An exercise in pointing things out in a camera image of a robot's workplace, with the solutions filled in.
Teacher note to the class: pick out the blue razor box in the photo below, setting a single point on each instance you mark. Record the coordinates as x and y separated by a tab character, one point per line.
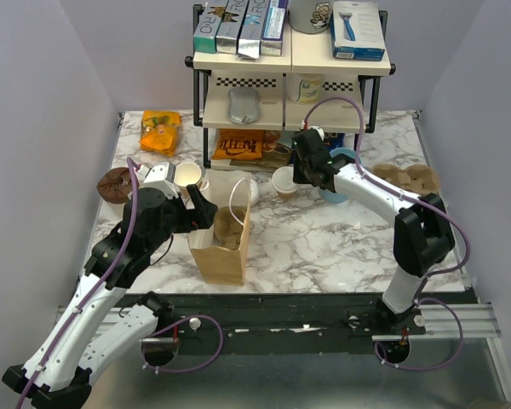
356	31

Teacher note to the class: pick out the purple white toothpaste box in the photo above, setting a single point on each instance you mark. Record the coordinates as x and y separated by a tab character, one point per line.
272	38

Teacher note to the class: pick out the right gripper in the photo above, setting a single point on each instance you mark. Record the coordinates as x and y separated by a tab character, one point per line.
297	175

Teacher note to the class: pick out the brown paper coffee cup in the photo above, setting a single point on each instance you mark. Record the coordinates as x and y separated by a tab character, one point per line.
286	195

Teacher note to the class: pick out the blue plastic cup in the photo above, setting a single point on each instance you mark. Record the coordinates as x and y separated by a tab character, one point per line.
328	196

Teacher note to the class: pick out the blue silver toothpaste box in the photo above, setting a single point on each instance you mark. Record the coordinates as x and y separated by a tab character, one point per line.
249	42

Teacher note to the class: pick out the teal toothpaste box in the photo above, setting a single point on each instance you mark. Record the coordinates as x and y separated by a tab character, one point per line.
204	37

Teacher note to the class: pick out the white printed cup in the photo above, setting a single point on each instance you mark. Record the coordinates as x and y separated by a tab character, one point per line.
303	88

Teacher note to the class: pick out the brown paper bag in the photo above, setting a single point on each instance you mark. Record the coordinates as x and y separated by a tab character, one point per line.
217	264

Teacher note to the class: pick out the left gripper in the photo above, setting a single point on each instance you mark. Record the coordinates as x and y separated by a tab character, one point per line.
199	218

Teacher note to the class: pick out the blue Doritos bag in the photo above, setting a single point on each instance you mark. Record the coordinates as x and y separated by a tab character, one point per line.
334	140

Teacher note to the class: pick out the orange Kettle chips bag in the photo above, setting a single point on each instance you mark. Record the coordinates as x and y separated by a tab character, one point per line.
238	147

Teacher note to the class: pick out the two-tier shelf rack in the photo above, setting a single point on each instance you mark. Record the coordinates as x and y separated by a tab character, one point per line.
263	75

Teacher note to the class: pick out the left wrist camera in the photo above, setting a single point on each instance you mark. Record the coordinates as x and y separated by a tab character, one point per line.
162	177

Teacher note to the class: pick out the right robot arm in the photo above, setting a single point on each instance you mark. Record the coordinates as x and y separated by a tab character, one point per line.
422	234

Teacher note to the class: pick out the grey sponge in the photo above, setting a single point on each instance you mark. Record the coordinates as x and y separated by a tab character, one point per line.
243	105

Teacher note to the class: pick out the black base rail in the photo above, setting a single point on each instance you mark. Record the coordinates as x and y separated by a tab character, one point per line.
198	325

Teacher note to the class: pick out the brown paper cups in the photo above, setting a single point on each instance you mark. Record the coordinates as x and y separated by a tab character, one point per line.
189	173

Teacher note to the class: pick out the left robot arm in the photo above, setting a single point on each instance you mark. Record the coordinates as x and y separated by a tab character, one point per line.
62	372

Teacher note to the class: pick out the orange snack bag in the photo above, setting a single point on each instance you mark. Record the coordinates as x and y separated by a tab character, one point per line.
160	132

